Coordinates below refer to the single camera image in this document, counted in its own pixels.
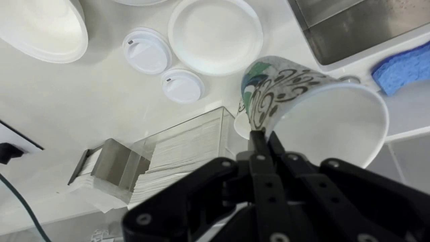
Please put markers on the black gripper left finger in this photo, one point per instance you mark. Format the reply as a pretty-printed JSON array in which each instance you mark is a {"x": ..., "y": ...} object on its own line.
[{"x": 201, "y": 196}]

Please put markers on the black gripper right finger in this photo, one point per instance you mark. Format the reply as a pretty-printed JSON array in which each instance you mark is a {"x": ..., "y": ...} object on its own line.
[{"x": 349, "y": 202}]

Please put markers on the patterned paper cup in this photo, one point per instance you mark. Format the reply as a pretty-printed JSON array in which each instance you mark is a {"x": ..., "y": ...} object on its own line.
[{"x": 330, "y": 121}]

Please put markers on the white cup lid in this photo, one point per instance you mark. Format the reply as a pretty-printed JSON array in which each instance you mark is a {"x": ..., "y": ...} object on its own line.
[
  {"x": 181, "y": 86},
  {"x": 146, "y": 51}
]

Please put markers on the stainless steel sink basin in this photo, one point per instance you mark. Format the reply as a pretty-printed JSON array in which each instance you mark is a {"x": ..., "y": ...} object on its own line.
[{"x": 357, "y": 27}]

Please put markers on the clear plastic box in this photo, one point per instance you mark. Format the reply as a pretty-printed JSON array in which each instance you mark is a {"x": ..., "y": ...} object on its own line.
[{"x": 192, "y": 139}]

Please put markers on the steel napkin holder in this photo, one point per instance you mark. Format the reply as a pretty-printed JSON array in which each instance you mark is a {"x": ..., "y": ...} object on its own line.
[{"x": 111, "y": 165}]

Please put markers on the blue sponge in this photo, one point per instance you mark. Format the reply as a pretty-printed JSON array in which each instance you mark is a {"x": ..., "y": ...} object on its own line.
[{"x": 403, "y": 67}]

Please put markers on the small white plate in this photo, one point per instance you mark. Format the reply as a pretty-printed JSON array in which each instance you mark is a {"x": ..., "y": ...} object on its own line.
[{"x": 215, "y": 35}]

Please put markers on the black power plug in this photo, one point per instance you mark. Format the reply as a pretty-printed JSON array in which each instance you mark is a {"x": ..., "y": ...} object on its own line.
[{"x": 8, "y": 152}]

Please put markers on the white bowl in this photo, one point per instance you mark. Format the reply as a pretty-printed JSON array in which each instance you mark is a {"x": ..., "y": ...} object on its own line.
[{"x": 40, "y": 27}]

